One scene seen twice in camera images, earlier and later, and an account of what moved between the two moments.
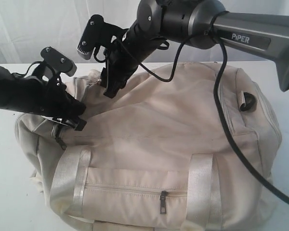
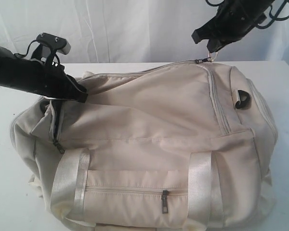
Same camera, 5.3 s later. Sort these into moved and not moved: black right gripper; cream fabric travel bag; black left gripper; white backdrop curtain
Moved: black right gripper; black left gripper
Not moved: white backdrop curtain; cream fabric travel bag
